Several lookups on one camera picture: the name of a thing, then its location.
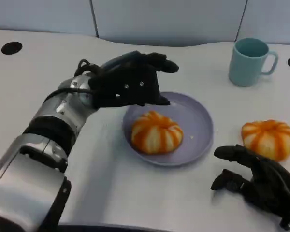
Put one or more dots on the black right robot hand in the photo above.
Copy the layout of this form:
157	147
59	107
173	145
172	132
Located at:
273	186

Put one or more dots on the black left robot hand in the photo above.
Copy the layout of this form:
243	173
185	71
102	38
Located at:
145	61

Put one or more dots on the orange white toy bread roll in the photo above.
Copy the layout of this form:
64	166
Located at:
157	135
268	137

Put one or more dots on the grey partition panel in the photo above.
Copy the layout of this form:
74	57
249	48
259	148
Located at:
273	19
166	21
38	14

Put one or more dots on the lilac plate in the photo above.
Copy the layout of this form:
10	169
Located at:
195	125

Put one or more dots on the pale green mug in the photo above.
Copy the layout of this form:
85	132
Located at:
244	68

